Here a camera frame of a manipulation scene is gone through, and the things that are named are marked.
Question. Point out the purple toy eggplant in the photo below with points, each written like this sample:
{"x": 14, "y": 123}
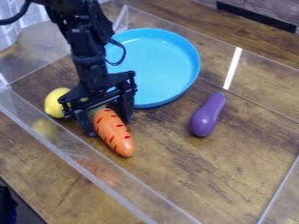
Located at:
{"x": 205, "y": 117}

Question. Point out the blue round plate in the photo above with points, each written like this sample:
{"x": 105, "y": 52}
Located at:
{"x": 166, "y": 63}

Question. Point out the yellow toy lemon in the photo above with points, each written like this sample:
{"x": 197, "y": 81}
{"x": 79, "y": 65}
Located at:
{"x": 53, "y": 108}

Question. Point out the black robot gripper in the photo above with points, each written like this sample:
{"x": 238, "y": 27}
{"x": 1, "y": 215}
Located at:
{"x": 117, "y": 87}

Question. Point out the orange toy carrot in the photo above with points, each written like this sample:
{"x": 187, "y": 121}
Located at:
{"x": 114, "y": 132}

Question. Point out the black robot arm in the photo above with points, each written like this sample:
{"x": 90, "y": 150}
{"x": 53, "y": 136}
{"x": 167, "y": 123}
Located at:
{"x": 87, "y": 29}

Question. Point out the clear acrylic enclosure wall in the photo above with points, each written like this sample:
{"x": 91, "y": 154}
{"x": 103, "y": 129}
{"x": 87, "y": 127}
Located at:
{"x": 182, "y": 179}

